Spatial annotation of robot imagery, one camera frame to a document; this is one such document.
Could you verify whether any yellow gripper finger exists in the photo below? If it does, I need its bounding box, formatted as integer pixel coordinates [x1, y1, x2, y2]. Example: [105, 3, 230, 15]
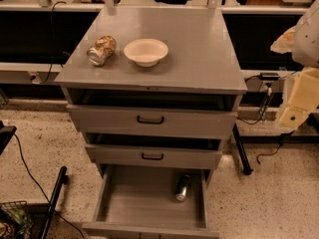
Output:
[270, 26, 295, 54]
[278, 67, 319, 129]

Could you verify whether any green soda can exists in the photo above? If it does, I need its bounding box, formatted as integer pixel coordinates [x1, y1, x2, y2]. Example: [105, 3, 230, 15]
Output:
[175, 175, 191, 202]

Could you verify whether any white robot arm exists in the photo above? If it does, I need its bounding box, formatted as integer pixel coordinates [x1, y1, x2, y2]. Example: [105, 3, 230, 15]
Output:
[270, 9, 319, 129]

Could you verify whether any grey drawer cabinet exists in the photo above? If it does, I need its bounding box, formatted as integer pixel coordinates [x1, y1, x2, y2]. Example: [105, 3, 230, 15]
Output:
[54, 6, 248, 184]

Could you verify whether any brown patterned can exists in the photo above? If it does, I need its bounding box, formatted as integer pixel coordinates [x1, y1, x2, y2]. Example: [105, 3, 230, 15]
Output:
[87, 35, 117, 66]

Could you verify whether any grey top drawer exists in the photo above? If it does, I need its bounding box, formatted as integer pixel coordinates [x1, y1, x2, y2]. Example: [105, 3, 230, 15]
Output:
[68, 90, 236, 139]

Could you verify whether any grey drawer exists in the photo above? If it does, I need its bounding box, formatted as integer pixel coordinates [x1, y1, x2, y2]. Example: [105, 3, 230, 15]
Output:
[86, 133, 222, 169]
[83, 165, 219, 239]
[68, 90, 236, 139]

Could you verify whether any grey bottom drawer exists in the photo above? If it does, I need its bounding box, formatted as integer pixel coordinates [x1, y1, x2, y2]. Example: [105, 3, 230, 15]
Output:
[83, 165, 219, 239]

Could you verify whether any grey middle drawer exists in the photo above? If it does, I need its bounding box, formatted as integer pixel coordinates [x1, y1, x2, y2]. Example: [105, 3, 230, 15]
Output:
[86, 133, 222, 169]

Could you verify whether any black power adapter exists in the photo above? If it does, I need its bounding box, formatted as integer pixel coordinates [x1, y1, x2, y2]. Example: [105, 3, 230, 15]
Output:
[259, 72, 280, 81]

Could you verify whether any black table leg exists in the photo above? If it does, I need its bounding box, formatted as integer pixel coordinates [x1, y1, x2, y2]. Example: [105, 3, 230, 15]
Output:
[232, 124, 253, 175]

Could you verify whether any white bowl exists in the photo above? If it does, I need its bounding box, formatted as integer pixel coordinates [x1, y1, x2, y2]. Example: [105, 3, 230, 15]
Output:
[124, 39, 168, 68]

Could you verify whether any black stand leg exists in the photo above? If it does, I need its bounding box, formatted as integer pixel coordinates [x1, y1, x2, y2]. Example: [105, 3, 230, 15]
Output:
[38, 166, 68, 239]

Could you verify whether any black hanging cable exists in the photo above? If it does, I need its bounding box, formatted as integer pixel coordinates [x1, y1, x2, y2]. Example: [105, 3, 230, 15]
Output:
[40, 0, 68, 85]

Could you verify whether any black floor cable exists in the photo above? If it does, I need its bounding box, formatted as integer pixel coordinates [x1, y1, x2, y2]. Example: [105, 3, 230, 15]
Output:
[12, 132, 86, 239]

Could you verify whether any wire basket with items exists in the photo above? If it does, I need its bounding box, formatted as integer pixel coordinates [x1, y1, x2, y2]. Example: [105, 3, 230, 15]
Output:
[0, 201, 34, 239]

